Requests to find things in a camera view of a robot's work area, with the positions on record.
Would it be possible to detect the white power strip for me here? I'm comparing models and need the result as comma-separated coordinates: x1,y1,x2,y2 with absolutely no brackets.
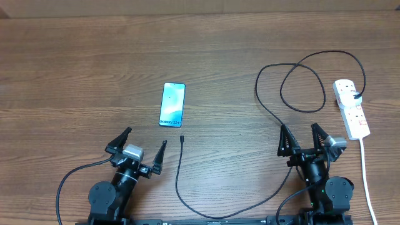
332,79,370,140

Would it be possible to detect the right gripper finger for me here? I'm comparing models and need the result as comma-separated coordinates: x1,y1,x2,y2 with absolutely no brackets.
277,124,301,157
311,123,329,153

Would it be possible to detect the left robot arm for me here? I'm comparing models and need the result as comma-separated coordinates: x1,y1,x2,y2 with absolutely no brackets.
87,127,167,224

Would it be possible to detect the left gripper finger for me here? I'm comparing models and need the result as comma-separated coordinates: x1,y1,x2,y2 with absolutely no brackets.
152,140,168,175
105,127,132,154

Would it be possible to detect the white power strip cord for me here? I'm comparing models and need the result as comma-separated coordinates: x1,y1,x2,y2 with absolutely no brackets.
359,138,378,225

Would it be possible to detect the white charger plug adapter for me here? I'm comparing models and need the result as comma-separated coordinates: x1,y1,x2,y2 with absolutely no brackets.
337,91,363,109

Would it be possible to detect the Samsung Galaxy smartphone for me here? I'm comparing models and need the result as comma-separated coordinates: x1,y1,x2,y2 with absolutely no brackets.
159,82,186,128

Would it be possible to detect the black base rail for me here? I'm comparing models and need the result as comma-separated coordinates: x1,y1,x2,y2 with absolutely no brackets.
76,216,353,225

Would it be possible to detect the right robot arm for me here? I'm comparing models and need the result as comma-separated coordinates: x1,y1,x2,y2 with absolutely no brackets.
275,123,354,224

